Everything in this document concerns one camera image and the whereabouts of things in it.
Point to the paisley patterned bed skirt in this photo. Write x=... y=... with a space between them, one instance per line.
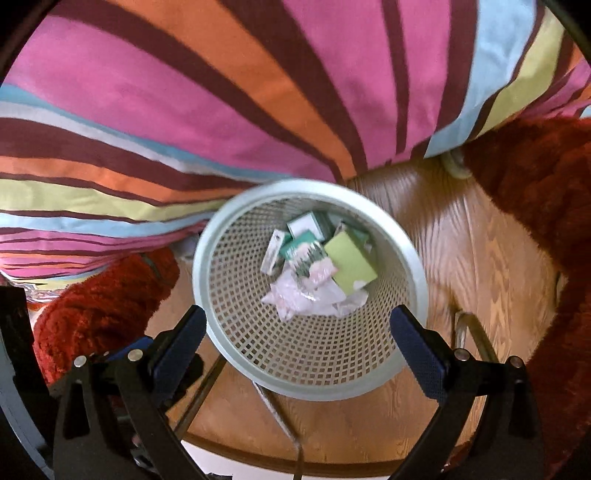
x=32 y=293

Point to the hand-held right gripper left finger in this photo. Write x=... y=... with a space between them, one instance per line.
x=180 y=344

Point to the lime green carton box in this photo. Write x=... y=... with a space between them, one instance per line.
x=351 y=263

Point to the small olive green box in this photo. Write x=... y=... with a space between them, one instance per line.
x=355 y=233

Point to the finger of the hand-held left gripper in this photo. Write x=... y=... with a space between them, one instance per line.
x=187 y=376
x=131 y=346

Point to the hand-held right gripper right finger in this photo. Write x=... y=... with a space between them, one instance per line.
x=418 y=346

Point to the white tissue paper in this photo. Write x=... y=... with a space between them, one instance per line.
x=300 y=295

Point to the teal carton box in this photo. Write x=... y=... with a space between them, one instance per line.
x=300 y=249

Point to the striped bed sheet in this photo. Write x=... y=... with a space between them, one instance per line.
x=231 y=92

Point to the metal rod frame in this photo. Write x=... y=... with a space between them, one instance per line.
x=461 y=330

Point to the white box with blue print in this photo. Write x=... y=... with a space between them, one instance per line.
x=274 y=254

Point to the white mesh wastebasket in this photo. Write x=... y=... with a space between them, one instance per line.
x=258 y=341

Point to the white and green box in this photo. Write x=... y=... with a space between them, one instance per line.
x=304 y=224

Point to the white bed leg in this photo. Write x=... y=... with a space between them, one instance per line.
x=455 y=166

